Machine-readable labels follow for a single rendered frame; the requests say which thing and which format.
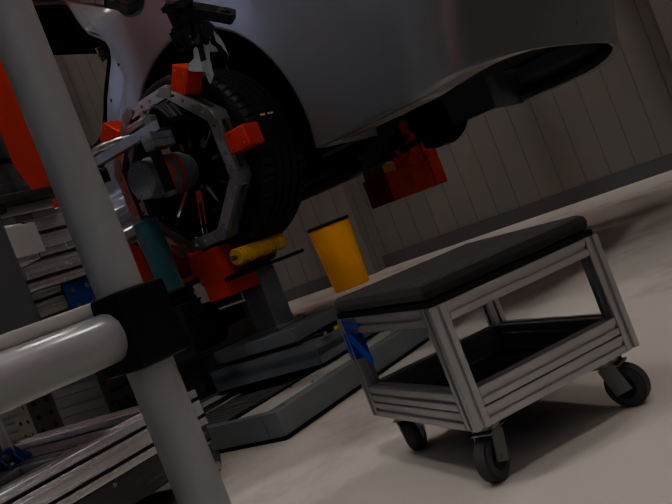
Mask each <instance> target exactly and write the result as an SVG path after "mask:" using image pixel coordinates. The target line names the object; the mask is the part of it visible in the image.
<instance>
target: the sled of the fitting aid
mask: <svg viewBox="0 0 672 504"><path fill-rule="evenodd" d="M336 321H337V320H336ZM336 321H334V322H332V323H330V324H329V325H327V326H325V327H323V328H321V329H320V330H318V331H316V332H314V333H312V334H310V335H309V336H307V337H305V338H303V339H301V340H299V341H297V342H294V343H291V344H287V345H284V346H281V347H277V348H274V349H271V350H267V351H264V352H261V353H257V354H254V355H251V356H247V357H244V358H241V359H237V360H234V361H231V362H227V363H224V364H225V365H224V366H222V367H220V368H218V369H216V370H214V371H212V372H210V373H211V376H212V379H213V381H214V384H215V386H216V389H217V391H218V392H221V391H225V390H229V389H231V390H233V389H237V388H240V387H244V386H246V385H248V384H251V383H255V382H258V381H262V380H266V379H269V378H273V377H277V376H281V375H284V374H288V373H292V372H295V371H299V370H303V369H305V370H308V369H311V368H315V367H319V366H321V365H323V364H324V363H326V362H328V361H329V360H331V359H333V358H334V357H335V356H337V355H338V354H340V353H342V352H343V351H345V350H347V347H346V345H345V342H344V340H343V337H342V334H341V332H340V329H339V327H338V324H337V322H336ZM373 333H374V332H363V336H364V338H367V337H368V336H369V335H371V334H373Z"/></svg>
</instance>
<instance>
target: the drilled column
mask: <svg viewBox="0 0 672 504"><path fill-rule="evenodd" d="M21 407H22V409H23V413H21V414H19V415H17V416H15V417H13V418H14V421H15V423H16V426H17V428H18V431H19V433H20V436H21V438H25V437H28V436H32V435H35V434H39V433H42V432H46V431H50V430H53V429H57V428H60V427H64V424H63V421H62V419H61V416H60V414H59V411H58V409H57V406H56V404H55V401H54V399H53V396H52V394H51V393H49V394H47V395H44V396H42V397H40V398H38V399H35V400H33V401H31V402H29V403H26V404H24V405H22V406H21ZM57 423H58V424H57Z"/></svg>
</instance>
